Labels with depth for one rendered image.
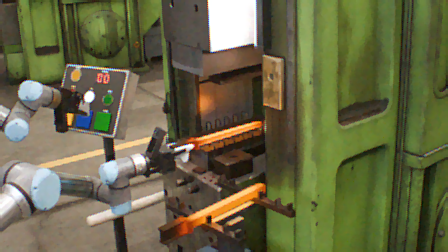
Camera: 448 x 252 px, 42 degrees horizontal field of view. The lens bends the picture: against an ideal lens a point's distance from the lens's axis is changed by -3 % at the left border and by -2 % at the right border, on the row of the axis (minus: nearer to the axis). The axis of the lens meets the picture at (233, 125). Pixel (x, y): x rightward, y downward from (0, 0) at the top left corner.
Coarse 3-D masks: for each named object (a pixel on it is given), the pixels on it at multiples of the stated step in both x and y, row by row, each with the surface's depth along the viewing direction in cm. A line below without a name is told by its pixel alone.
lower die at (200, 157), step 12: (252, 120) 245; (264, 120) 241; (204, 132) 236; (216, 132) 233; (240, 132) 229; (264, 132) 231; (204, 144) 219; (216, 144) 221; (228, 144) 220; (240, 144) 224; (192, 156) 224; (204, 156) 217
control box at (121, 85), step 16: (64, 80) 257; (80, 80) 253; (96, 80) 249; (112, 80) 246; (128, 80) 244; (80, 96) 251; (96, 96) 248; (112, 96) 244; (128, 96) 246; (96, 112) 246; (112, 112) 243; (128, 112) 247; (80, 128) 248; (112, 128) 241
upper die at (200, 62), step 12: (180, 48) 212; (192, 48) 206; (240, 48) 212; (252, 48) 216; (180, 60) 214; (192, 60) 208; (204, 60) 204; (216, 60) 207; (228, 60) 210; (240, 60) 213; (252, 60) 217; (192, 72) 210; (204, 72) 205; (216, 72) 208
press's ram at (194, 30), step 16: (176, 0) 207; (192, 0) 199; (208, 0) 192; (224, 0) 196; (240, 0) 200; (176, 16) 210; (192, 16) 202; (208, 16) 194; (224, 16) 198; (240, 16) 202; (176, 32) 212; (192, 32) 204; (208, 32) 196; (224, 32) 199; (240, 32) 204; (208, 48) 199; (224, 48) 201
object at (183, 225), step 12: (240, 192) 180; (252, 192) 180; (264, 192) 184; (216, 204) 173; (228, 204) 173; (240, 204) 177; (180, 216) 165; (192, 216) 167; (204, 216) 167; (168, 228) 159; (180, 228) 163; (192, 228) 164; (168, 240) 160
